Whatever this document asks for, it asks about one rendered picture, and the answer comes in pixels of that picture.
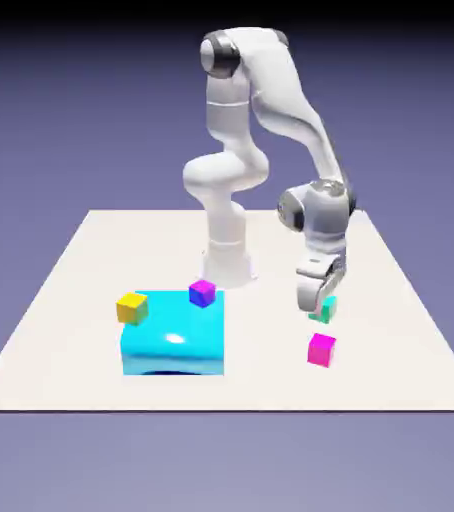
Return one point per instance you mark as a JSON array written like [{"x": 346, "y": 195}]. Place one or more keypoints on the small yellow cube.
[{"x": 131, "y": 307}]

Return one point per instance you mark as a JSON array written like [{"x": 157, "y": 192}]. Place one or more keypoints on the small magenta cube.
[{"x": 320, "y": 349}]

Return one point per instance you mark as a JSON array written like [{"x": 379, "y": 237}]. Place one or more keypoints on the large cyan box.
[{"x": 175, "y": 340}]

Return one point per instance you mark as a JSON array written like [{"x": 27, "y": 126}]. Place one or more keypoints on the small teal cube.
[{"x": 326, "y": 310}]

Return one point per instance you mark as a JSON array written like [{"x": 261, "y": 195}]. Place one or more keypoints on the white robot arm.
[{"x": 227, "y": 120}]

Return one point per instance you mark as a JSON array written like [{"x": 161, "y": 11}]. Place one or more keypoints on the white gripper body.
[{"x": 310, "y": 288}]

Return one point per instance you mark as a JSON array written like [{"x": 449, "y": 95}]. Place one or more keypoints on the small purple cube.
[{"x": 202, "y": 293}]

